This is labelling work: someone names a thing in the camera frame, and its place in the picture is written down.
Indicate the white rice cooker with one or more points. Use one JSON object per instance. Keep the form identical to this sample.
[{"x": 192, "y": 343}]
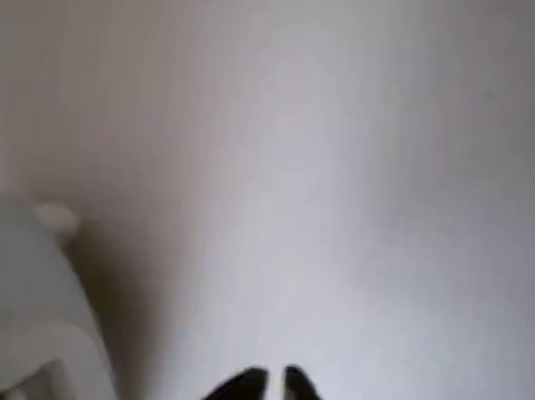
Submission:
[{"x": 3, "y": 284}]

